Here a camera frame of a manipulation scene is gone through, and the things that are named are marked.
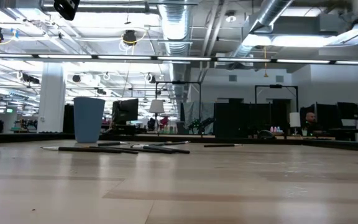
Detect tall black gantry frame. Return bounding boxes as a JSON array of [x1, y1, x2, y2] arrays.
[[155, 80, 202, 135]]

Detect thin black paintbrush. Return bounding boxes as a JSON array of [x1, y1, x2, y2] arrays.
[[40, 146, 139, 156]]

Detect person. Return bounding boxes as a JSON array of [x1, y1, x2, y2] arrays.
[[303, 111, 320, 134]]

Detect ribbed silver air duct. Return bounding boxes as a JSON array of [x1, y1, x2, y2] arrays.
[[157, 0, 193, 103]]

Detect large white table lamp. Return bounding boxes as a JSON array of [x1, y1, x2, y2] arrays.
[[149, 99, 166, 135]]

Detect blue plastic cup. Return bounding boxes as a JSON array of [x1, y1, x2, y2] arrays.
[[73, 96, 106, 144]]

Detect short black gantry frame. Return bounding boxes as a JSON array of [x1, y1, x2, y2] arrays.
[[254, 83, 299, 113]]

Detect small black background monitor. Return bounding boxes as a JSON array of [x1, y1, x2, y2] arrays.
[[336, 101, 358, 121]]

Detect long light strip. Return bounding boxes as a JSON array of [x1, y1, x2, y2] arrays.
[[0, 52, 358, 65]]

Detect short black paintbrush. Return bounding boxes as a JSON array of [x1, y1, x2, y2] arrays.
[[203, 142, 244, 148]]

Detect small white table lamp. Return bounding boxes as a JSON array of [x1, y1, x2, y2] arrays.
[[288, 111, 301, 136]]

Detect black partition panels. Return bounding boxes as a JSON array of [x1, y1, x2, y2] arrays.
[[213, 98, 292, 139]]

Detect white building column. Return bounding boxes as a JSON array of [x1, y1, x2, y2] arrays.
[[37, 61, 67, 134]]

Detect smooth silver air duct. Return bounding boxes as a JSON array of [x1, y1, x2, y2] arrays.
[[228, 0, 295, 71]]

